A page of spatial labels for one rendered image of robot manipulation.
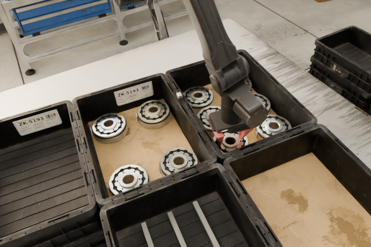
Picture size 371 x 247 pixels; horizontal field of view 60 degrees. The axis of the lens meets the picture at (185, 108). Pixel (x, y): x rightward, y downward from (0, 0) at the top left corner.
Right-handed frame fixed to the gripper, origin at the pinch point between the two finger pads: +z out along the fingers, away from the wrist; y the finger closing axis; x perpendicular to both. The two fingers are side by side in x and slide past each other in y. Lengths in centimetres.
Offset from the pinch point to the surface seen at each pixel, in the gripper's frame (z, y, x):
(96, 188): -6.3, -36.6, -8.4
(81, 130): -6.0, -38.7, 11.4
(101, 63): 18, -32, 76
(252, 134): 4.2, 8.4, 2.7
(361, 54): 40, 107, 63
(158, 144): 4.1, -19.1, 8.3
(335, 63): 35, 84, 56
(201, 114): 1.4, -4.1, 13.1
